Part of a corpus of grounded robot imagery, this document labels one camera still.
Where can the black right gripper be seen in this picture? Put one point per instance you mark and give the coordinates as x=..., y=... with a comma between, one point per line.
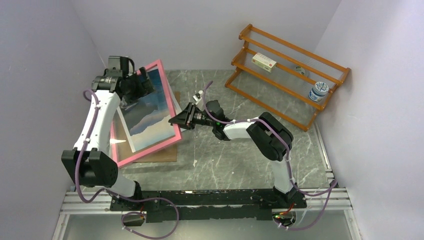
x=185, y=118

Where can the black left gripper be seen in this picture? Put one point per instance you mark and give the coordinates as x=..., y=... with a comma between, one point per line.
x=144, y=88

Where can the pink wooden photo frame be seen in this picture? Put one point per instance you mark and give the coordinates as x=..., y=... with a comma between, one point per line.
x=121, y=155

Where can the landscape photo print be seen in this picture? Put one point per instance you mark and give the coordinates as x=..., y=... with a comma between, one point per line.
x=133, y=118

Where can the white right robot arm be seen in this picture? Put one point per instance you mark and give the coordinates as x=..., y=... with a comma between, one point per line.
x=271, y=138

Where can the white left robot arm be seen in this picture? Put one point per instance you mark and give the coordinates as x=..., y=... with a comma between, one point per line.
x=89, y=163

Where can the brown cardboard backing board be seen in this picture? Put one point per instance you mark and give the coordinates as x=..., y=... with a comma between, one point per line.
x=165, y=155

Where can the white green small box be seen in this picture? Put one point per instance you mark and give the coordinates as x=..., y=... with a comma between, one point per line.
x=263, y=62

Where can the orange wooden shelf rack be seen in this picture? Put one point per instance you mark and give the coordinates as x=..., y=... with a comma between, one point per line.
x=283, y=92

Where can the blue white round jar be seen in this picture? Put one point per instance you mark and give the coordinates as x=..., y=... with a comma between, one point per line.
x=319, y=91

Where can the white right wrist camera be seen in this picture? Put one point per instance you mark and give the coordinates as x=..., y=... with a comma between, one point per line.
x=198, y=98

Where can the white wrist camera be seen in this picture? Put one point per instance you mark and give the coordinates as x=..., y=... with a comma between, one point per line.
x=122, y=64
x=198, y=98

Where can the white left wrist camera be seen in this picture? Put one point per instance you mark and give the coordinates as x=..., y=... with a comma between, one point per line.
x=122, y=64

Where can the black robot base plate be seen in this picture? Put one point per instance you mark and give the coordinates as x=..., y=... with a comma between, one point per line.
x=169, y=205

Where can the aluminium rail frame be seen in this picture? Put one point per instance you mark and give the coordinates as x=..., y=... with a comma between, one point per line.
x=319, y=194

